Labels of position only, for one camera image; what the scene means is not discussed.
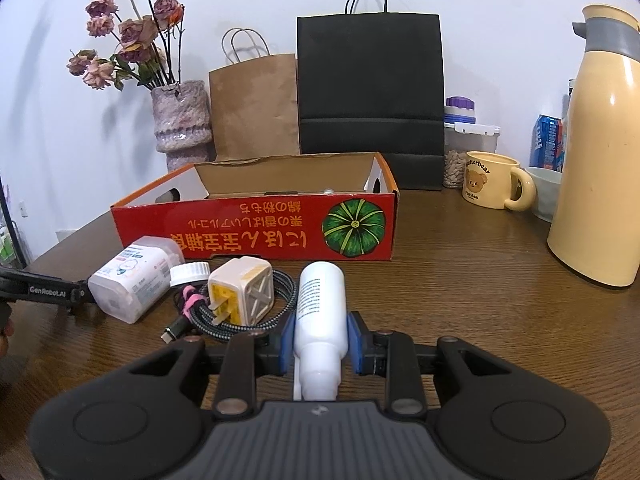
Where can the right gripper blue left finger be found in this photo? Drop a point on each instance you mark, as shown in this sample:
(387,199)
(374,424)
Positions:
(249,356)

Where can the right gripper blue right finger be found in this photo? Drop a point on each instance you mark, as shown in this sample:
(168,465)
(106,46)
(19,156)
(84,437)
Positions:
(390,355)

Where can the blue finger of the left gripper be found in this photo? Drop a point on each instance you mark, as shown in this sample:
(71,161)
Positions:
(19,285)

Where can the white spray bottle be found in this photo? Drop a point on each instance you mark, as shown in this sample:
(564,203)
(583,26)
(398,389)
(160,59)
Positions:
(320,335)

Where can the person's left hand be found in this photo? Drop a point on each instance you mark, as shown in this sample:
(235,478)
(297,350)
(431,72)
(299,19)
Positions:
(6,328)

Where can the black light stand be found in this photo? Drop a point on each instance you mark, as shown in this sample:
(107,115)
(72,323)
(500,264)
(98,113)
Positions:
(12,250)

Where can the white yellow power adapter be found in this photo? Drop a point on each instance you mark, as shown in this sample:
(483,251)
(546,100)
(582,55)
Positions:
(241,291)

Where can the clear plastic pill container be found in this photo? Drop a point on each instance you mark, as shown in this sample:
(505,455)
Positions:
(131,282)

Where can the small white lid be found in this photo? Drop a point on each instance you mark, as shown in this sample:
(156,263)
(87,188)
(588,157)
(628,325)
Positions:
(189,273)

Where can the red pumpkin cardboard box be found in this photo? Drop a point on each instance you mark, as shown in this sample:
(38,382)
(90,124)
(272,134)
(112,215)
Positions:
(272,208)

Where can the yellow bear mug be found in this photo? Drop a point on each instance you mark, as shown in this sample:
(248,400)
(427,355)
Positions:
(497,181)

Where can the pink textured vase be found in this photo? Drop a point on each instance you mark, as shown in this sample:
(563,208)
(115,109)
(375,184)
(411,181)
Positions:
(182,123)

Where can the pale green bowl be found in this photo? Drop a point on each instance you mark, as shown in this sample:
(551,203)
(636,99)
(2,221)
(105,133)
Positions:
(548,184)

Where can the yellow thermos jug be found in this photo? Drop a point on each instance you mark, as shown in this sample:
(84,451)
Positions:
(595,227)

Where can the brown paper bag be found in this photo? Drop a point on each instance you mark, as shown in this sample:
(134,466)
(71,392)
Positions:
(253,99)

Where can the purple white jar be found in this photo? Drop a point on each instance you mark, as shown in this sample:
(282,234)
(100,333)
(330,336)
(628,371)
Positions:
(459,109)

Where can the dried rose bouquet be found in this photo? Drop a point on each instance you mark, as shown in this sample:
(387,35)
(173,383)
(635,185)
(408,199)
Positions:
(148,44)

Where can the black paper bag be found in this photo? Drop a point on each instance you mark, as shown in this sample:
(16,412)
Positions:
(374,82)

